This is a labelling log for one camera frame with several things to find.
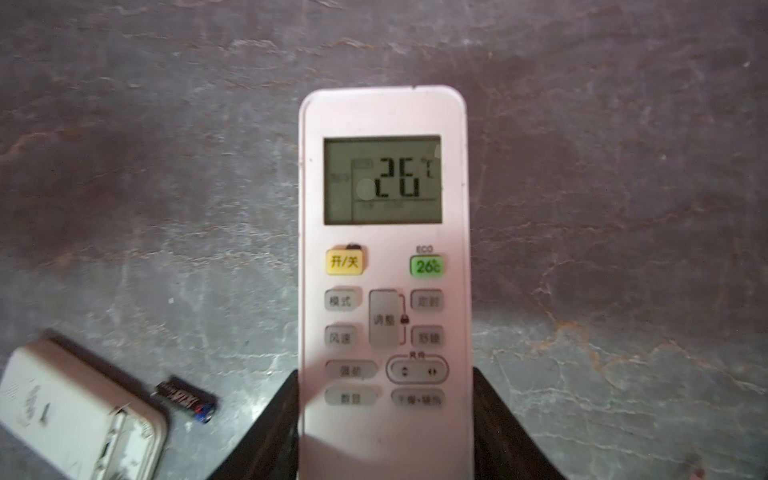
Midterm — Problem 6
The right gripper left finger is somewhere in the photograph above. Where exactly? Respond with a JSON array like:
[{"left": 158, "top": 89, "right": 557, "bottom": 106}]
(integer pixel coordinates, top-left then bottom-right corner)
[{"left": 209, "top": 370, "right": 299, "bottom": 480}]

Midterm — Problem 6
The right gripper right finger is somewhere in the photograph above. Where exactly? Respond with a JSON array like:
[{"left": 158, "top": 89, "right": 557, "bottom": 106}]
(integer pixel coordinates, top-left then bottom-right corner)
[{"left": 473, "top": 367, "right": 565, "bottom": 480}]

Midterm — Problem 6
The black blue AAA battery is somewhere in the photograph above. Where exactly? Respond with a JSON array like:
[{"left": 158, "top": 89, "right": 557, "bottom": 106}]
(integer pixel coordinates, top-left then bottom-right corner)
[{"left": 153, "top": 376, "right": 218, "bottom": 424}]

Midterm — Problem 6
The white remote orange button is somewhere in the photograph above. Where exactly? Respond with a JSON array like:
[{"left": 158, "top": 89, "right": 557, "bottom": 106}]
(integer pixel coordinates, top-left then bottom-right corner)
[{"left": 1, "top": 340, "right": 168, "bottom": 480}]

